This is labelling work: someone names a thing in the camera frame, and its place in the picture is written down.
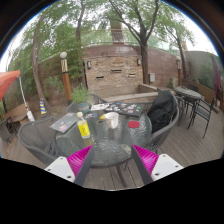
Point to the flat round red coaster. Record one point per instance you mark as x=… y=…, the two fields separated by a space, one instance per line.
x=134 y=124

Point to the wooden lamp post with globe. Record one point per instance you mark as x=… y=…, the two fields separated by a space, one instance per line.
x=65 y=80

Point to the blue yellow striped cone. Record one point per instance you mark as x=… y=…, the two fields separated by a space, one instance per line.
x=43 y=107

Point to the round dark patio table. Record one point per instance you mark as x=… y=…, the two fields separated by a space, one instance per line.
x=187 y=92

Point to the black metal chair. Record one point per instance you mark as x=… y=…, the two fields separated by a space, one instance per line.
x=201 y=111

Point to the black jacket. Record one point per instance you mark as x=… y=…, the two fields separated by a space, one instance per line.
x=161 y=110

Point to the grey wall box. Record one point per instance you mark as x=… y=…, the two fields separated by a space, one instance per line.
x=152 y=77

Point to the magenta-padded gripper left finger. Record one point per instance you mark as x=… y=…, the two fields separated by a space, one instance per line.
x=58 y=166

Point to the orange patio umbrella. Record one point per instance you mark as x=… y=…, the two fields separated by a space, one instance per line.
x=7 y=81

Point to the tall tree with dark trunk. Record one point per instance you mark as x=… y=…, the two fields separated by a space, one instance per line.
x=144 y=63

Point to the small colourful sticker card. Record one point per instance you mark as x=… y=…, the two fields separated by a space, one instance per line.
x=91 y=115

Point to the wall lamp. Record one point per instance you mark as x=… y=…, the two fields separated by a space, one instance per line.
x=89 y=65
x=139 y=62

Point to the white printed leaflet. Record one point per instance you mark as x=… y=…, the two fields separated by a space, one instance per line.
x=99 y=106

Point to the green plant in teal pot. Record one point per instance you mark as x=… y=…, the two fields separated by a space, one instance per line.
x=81 y=96

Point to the white mug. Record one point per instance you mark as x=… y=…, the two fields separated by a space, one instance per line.
x=112 y=120

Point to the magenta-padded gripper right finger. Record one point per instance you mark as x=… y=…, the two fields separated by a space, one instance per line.
x=165 y=165

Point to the grey laptop with stickers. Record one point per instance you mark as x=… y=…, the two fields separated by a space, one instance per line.
x=64 y=122

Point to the clear bottle with yellow drink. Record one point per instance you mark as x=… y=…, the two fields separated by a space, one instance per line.
x=83 y=128

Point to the closed maroon patio umbrella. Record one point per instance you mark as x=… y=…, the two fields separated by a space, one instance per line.
x=216 y=76

